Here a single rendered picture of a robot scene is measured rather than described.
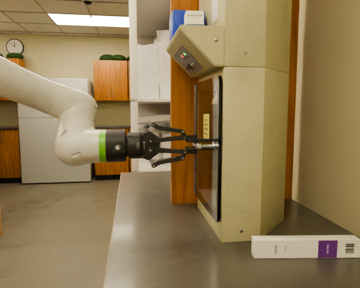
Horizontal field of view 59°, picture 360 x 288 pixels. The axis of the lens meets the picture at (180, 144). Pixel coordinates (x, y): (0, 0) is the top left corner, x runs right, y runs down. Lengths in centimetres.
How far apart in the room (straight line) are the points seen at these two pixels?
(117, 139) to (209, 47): 34
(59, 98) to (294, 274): 73
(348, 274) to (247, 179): 31
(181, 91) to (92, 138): 44
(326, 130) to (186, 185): 54
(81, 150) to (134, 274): 34
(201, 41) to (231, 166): 33
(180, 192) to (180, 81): 42
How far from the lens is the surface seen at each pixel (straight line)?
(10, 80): 91
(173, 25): 103
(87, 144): 88
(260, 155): 89
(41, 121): 588
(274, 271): 80
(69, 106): 94
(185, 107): 119
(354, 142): 111
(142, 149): 91
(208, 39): 85
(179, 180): 122
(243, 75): 86
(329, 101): 121
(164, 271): 78
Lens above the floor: 130
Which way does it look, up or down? 6 degrees down
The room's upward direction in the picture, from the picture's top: straight up
